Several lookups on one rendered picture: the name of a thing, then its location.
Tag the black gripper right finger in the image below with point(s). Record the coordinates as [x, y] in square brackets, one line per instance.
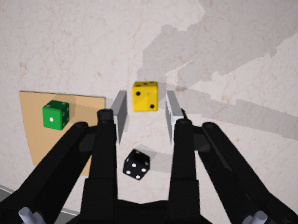
[243, 195]

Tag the yellow die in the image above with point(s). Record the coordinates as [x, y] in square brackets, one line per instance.
[145, 96]

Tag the black die with white pips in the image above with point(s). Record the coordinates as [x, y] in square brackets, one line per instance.
[136, 165]

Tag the green die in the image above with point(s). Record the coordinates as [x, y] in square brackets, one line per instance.
[55, 115]

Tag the tan mat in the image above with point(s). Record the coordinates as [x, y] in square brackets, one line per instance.
[41, 139]

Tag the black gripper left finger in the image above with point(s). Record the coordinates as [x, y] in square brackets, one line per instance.
[49, 185]

